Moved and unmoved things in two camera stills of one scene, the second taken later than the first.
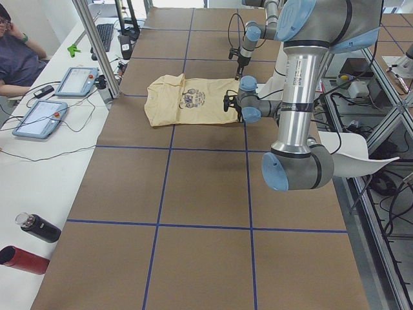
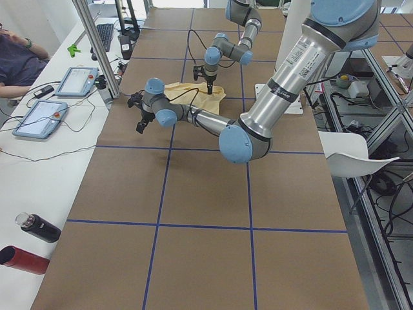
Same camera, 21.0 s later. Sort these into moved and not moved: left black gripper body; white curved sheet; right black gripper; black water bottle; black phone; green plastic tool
Moved: right black gripper; left black gripper body
Not moved: white curved sheet; black phone; black water bottle; green plastic tool
